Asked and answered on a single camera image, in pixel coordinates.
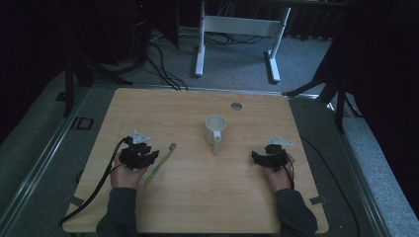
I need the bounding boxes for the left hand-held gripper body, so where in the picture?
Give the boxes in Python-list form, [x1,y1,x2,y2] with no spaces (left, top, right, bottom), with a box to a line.
[119,128,153,172]

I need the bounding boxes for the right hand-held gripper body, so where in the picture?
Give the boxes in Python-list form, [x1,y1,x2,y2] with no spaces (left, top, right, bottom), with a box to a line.
[263,137,294,173]

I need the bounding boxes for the person's left hand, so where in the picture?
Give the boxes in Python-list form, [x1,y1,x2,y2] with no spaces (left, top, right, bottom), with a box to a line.
[110,153,148,191]

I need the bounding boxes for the person's right hand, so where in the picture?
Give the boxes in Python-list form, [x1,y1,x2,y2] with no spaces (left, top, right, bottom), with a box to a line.
[263,153,296,193]

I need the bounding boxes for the green toothbrush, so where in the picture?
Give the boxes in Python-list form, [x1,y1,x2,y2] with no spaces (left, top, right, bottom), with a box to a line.
[143,142,178,188]

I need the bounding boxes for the white cup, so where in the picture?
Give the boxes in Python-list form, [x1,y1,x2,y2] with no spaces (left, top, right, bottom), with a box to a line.
[204,114,228,156]

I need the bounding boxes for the grey tape strip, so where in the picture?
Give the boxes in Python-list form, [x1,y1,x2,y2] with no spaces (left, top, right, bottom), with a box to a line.
[61,194,85,208]
[308,195,329,206]

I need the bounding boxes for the black tripod stand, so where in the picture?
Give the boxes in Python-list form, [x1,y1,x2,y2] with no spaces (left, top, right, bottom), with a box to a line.
[282,48,364,134]
[62,48,133,119]

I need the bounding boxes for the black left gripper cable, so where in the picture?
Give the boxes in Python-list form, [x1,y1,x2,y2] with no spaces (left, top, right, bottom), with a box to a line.
[58,137,128,227]

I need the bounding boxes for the long black cable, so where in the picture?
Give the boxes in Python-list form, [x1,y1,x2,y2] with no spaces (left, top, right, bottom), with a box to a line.
[299,135,363,237]

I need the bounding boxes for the black floor cables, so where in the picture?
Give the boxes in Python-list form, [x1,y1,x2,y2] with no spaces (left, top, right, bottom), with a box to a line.
[144,31,265,92]

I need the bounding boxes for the white desk frame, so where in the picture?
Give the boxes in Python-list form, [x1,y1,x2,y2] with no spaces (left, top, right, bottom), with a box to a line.
[194,0,293,84]

